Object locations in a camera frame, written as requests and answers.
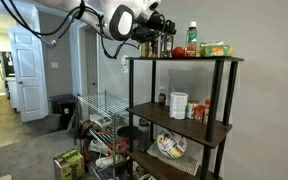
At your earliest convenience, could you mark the small grey bin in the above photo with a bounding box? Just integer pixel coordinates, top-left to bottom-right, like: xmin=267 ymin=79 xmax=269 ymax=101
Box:
xmin=45 ymin=113 xmax=62 ymax=132

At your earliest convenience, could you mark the small white green can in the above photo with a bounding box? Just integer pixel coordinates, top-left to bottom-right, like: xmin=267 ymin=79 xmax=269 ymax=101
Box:
xmin=185 ymin=100 xmax=200 ymax=120

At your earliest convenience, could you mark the bowl with items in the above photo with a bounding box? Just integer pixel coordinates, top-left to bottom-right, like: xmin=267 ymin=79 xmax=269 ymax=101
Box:
xmin=156 ymin=129 xmax=188 ymax=160

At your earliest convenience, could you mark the small brown bottle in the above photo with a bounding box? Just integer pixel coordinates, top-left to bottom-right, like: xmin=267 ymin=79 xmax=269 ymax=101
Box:
xmin=158 ymin=85 xmax=168 ymax=107

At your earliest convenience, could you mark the small red tomato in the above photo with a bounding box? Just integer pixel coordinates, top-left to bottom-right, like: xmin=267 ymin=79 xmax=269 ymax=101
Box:
xmin=171 ymin=46 xmax=186 ymax=59

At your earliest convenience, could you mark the green snack packet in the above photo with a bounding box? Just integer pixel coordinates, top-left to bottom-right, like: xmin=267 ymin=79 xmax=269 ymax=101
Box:
xmin=198 ymin=40 xmax=235 ymax=57

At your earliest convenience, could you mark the white-cap green-label bottle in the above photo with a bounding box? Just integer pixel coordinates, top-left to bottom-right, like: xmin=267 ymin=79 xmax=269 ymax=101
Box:
xmin=184 ymin=21 xmax=198 ymax=58

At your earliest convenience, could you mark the black cooking pot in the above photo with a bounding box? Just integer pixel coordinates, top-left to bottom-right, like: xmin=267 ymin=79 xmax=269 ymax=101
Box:
xmin=117 ymin=125 xmax=140 ymax=144

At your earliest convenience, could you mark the white cabinet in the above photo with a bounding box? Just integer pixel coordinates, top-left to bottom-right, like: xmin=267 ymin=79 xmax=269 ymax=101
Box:
xmin=5 ymin=78 xmax=20 ymax=111

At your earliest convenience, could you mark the white mesh mat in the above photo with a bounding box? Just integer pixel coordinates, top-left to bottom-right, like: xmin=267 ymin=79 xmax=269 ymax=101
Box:
xmin=146 ymin=141 xmax=201 ymax=177

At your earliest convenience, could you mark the black trash bin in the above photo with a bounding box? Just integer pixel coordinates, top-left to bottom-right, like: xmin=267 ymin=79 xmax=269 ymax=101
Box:
xmin=48 ymin=93 xmax=77 ymax=131

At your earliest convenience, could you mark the grey interior door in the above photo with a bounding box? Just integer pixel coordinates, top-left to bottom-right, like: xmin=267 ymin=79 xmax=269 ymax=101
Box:
xmin=83 ymin=31 xmax=99 ymax=96

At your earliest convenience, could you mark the white flat box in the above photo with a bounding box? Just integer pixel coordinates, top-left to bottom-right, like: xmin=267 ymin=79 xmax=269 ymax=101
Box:
xmin=89 ymin=113 xmax=113 ymax=129

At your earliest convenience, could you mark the clear container with black lid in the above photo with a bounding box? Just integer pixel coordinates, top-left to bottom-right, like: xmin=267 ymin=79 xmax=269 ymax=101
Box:
xmin=160 ymin=33 xmax=174 ymax=58

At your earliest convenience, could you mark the white cylindrical container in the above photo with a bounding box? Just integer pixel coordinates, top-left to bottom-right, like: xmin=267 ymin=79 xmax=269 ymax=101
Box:
xmin=169 ymin=91 xmax=189 ymax=120

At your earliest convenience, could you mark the red bottle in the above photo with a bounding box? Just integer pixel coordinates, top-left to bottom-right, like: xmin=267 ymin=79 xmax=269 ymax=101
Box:
xmin=202 ymin=98 xmax=212 ymax=126

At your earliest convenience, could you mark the chrome wire rack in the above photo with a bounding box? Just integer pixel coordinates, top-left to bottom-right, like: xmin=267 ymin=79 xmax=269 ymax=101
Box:
xmin=77 ymin=90 xmax=132 ymax=180

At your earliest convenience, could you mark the small red box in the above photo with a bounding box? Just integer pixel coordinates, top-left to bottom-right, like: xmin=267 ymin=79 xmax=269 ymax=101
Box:
xmin=193 ymin=104 xmax=207 ymax=123

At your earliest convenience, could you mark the dark wood black-post shelf unit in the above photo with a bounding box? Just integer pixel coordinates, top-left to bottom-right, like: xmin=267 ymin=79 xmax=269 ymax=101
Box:
xmin=126 ymin=55 xmax=245 ymax=180

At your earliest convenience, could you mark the red-lid spice jar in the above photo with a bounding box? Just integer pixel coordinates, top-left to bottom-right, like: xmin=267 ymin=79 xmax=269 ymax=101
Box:
xmin=140 ymin=41 xmax=151 ymax=58

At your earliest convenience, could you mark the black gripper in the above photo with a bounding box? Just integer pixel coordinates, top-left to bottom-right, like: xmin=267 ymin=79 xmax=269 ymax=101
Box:
xmin=146 ymin=10 xmax=178 ymax=37

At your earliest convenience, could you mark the white hallway door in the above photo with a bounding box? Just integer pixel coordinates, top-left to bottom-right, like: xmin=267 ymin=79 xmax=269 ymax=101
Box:
xmin=7 ymin=26 xmax=50 ymax=123

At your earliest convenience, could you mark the dark grey water bottle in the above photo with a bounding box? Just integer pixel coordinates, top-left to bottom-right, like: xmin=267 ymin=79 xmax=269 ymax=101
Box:
xmin=137 ymin=118 xmax=151 ymax=154

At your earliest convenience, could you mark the black-lid dark seasoning jar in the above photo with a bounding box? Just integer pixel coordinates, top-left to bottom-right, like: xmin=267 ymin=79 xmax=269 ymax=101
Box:
xmin=149 ymin=39 xmax=160 ymax=59

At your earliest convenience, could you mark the green printed cardboard box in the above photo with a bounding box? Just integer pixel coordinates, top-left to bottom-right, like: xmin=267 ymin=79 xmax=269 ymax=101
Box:
xmin=52 ymin=148 xmax=86 ymax=180

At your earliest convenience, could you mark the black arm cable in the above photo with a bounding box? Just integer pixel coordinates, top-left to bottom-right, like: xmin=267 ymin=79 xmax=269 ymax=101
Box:
xmin=0 ymin=0 xmax=142 ymax=60

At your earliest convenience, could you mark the red wire item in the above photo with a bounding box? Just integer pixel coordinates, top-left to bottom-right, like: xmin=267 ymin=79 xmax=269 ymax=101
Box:
xmin=93 ymin=129 xmax=131 ymax=158

